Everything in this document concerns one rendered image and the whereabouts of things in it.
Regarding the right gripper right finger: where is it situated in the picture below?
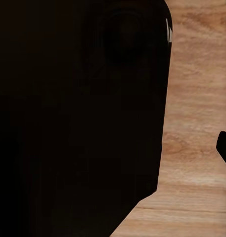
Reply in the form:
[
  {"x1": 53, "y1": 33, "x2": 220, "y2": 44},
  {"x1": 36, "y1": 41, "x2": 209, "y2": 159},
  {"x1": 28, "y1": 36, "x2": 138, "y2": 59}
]
[{"x1": 216, "y1": 131, "x2": 226, "y2": 162}]

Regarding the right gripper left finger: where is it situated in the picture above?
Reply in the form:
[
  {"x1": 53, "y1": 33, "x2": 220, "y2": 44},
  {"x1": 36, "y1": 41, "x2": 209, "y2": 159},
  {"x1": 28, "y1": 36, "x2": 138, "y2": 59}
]
[{"x1": 0, "y1": 131, "x2": 19, "y2": 180}]

